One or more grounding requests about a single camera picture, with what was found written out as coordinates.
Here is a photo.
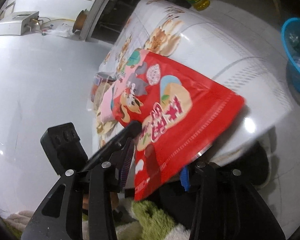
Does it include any white wall water heater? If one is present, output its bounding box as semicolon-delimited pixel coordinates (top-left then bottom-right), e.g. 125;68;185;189
0;11;39;36

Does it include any small can red label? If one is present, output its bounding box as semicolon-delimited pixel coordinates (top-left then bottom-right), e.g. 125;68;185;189
90;72;116;102

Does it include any brown clay pot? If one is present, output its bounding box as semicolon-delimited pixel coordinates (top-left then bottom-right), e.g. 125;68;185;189
72;9;89;33

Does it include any grey kitchen counter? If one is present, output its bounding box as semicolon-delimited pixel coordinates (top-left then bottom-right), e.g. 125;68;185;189
79;0;110;41

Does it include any floral tablecloth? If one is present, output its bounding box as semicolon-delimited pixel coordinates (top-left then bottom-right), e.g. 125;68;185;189
99;0;292;166

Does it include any blue plastic basin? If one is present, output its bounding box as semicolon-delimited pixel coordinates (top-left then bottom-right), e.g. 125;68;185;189
281;17;300;93

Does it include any red snack bag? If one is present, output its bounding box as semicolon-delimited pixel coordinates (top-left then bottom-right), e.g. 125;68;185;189
110;49;245;201

